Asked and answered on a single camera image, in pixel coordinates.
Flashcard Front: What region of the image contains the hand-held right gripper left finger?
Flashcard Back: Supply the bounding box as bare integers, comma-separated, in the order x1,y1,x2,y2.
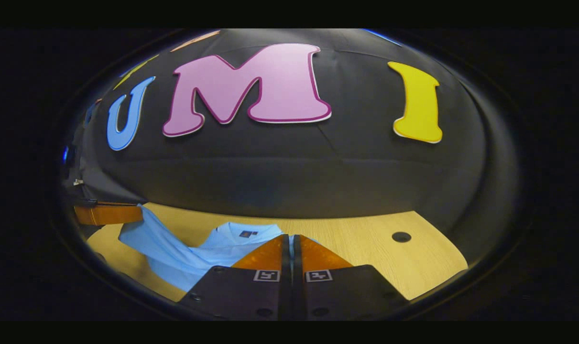
177,234,291,321

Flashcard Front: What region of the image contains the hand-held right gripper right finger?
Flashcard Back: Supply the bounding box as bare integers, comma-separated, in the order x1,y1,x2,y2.
292,234,410,321

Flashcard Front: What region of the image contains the light blue T-shirt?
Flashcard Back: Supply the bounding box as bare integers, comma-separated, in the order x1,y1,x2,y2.
119,204,297,292

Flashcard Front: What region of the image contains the black backdrop cloth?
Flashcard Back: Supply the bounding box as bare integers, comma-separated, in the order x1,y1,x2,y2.
60,29,519,268

